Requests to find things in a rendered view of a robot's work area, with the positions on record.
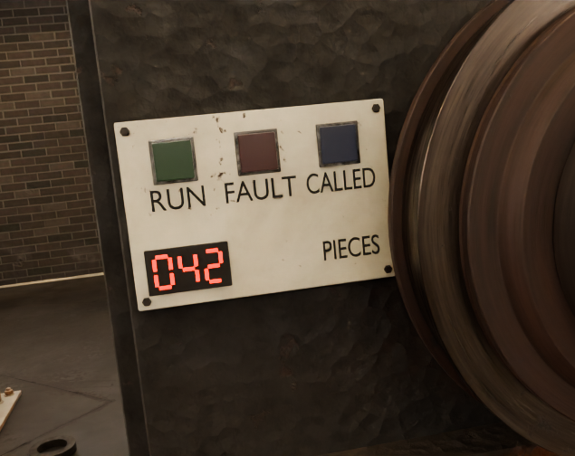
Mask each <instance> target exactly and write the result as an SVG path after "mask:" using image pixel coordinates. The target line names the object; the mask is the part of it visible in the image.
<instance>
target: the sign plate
mask: <svg viewBox="0 0 575 456"><path fill-rule="evenodd" d="M348 124H355V126H356V138H357V149H358V161H350V162H341V163H332V164H323V163H322V160H321V140H320V130H319V128H320V127H329V126H339V125H348ZM114 129H115V137H116V144H117V150H118V158H119V164H120V177H121V184H122V191H123V198H124V204H125V212H126V219H127V226H128V233H129V246H130V252H131V259H132V266H133V273H134V281H135V287H136V294H137V301H138V308H139V311H144V310H151V309H163V308H170V307H176V306H183V305H189V304H197V303H203V302H209V301H216V300H223V299H235V298H242V297H249V296H255V295H262V294H268V293H275V292H282V291H288V290H301V289H308V288H314V287H320V286H328V285H334V284H341V283H347V282H354V281H361V280H373V279H380V278H386V277H393V276H395V272H394V268H393V263H392V259H391V253H390V247H389V238H388V192H389V179H388V154H387V142H386V130H385V118H384V105H383V99H375V100H356V101H346V102H336V103H326V104H316V105H306V106H296V107H286V108H276V109H257V110H247V111H237V112H226V113H216V114H206V115H196V116H186V117H176V118H166V119H147V120H137V121H127V122H117V123H114ZM264 132H274V133H275V142H276V152H277V161H278V169H274V170H264V171H256V172H248V173H242V172H241V167H240V157H239V149H238V140H237V136H238V135H245V134H254V133H264ZM180 140H191V147H192V155H193V163H194V170H195V178H189V179H180V180H171V181H163V182H157V180H156V173H155V166H154V158H153V151H152V144H153V143H161V142H171V141H180ZM215 248H217V249H218V252H222V255H223V263H219V257H218V252H210V253H206V250H208V249H215ZM165 254H167V255H168V258H172V265H173V270H170V269H169V267H168V258H166V259H158V260H156V257H155V256H158V255H165ZM195 254H196V255H197V262H198V266H196V267H195V264H194V257H193V255H195ZM180 256H181V260H182V267H183V268H188V267H195V270H199V278H200V281H196V272H195V271H183V268H181V269H179V268H178V261H177V257H180ZM152 260H156V264H157V271H153V266H152ZM217 263H219V264H220V267H217V268H210V269H208V266H207V265H209V264H217ZM205 269H208V274H209V279H210V280H215V279H221V281H222V282H217V283H210V282H209V280H206V276H205ZM169 273H174V280H175V285H171V281H170V274H169ZM154 275H158V285H159V287H161V286H168V285H171V289H169V290H159V287H155V281H154Z"/></svg>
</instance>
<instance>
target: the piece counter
mask: <svg viewBox="0 0 575 456"><path fill-rule="evenodd" d="M210 252H218V249H217V248H215V249H208V250H206V253H210ZM155 257H156V260H158V259H166V258H168V255H167V254H165V255H158V256H155ZM193 257H194V264H195V267H196V266H198V262H197V255H196V254H195V255H193ZM218 257H219V263H223V255H222V252H218ZM156 260H152V266H153V271H157V264H156ZM177 261H178V268H179V269H181V268H183V267H182V260H181V256H180V257H177ZM219 263H217V264H209V265H207V266H208V269H210V268H217V267H220V264H219ZM168 267H169V269H170V270H173V265H172V258H168ZM195 267H188V268H183V271H195V272H196V281H200V278H199V270H195ZM208 269H205V276H206V280H209V282H210V283H217V282H222V281H221V279H215V280H210V279H209V274H208ZM169 274H170V281H171V285H175V280H174V273H169ZM154 281H155V287H159V285H158V275H154ZM171 285H168V286H161V287H159V290H169V289H171Z"/></svg>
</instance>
